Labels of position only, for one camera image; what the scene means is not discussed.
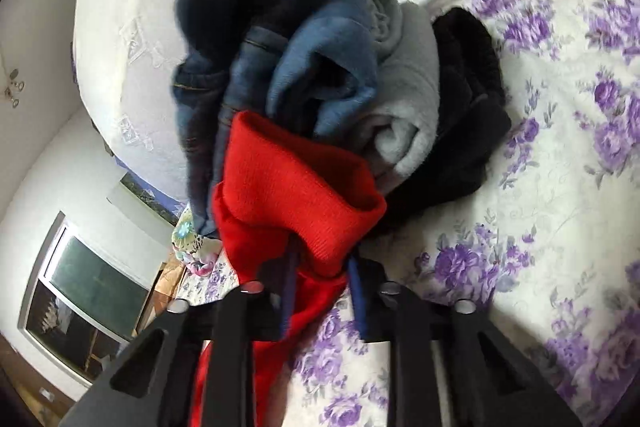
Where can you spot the red pants with blue stripe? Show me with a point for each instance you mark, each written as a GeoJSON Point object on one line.
{"type": "Point", "coordinates": [290, 187]}

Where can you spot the ceiling lamp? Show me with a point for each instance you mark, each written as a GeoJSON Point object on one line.
{"type": "Point", "coordinates": [14, 89]}

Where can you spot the dark navy pants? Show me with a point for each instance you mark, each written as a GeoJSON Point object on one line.
{"type": "Point", "coordinates": [225, 2]}

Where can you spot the purple floral bedsheet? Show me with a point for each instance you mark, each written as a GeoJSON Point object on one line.
{"type": "Point", "coordinates": [550, 207]}

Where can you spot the black pants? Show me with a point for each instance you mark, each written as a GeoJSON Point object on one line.
{"type": "Point", "coordinates": [465, 107]}

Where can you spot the wall picture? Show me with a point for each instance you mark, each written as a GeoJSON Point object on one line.
{"type": "Point", "coordinates": [150, 199]}

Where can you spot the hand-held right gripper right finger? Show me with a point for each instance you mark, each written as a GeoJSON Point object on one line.
{"type": "Point", "coordinates": [358, 302]}

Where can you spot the floral pink teal pillow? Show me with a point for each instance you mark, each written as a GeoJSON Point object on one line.
{"type": "Point", "coordinates": [192, 247]}

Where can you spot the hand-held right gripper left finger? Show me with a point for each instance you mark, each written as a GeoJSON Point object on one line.
{"type": "Point", "coordinates": [234, 357]}

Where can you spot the window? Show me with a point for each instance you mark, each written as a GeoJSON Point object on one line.
{"type": "Point", "coordinates": [90, 287]}

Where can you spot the blue denim jeans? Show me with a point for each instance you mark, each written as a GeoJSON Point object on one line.
{"type": "Point", "coordinates": [320, 52]}

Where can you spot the grey pants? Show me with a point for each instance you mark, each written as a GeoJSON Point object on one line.
{"type": "Point", "coordinates": [410, 82]}

